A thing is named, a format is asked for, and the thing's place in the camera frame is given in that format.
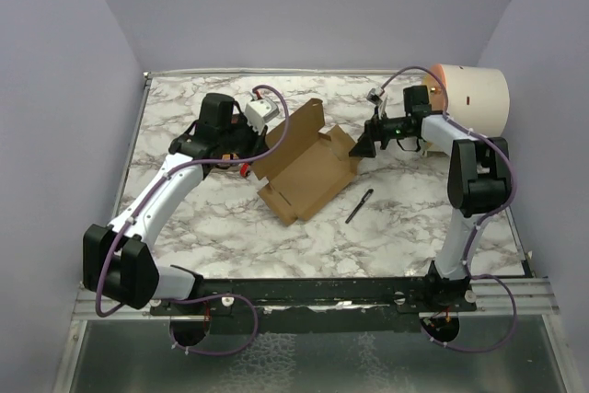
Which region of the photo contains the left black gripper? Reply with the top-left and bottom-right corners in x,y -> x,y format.
220,112 -> 270,166

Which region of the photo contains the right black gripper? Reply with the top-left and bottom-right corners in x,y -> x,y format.
349,107 -> 413,158

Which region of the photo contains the brown cardboard box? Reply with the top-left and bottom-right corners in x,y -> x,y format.
250,98 -> 361,225

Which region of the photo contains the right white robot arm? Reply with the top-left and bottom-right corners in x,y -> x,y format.
349,85 -> 513,311

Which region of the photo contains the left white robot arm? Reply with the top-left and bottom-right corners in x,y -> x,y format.
83,93 -> 279,318

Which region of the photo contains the red toy ambulance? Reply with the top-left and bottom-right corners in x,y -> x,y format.
240,164 -> 251,178

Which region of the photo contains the black pen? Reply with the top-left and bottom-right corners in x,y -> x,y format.
345,189 -> 374,225

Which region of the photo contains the cream cylinder with coloured face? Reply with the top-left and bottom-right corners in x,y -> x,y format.
430,64 -> 510,137

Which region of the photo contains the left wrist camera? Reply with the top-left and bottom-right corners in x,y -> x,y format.
243,98 -> 279,134

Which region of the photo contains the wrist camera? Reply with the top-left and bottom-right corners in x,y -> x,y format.
243,98 -> 279,134
366,87 -> 387,118

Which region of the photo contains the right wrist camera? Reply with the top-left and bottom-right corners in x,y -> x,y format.
366,87 -> 387,118

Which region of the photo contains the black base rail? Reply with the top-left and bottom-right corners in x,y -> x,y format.
150,276 -> 477,341

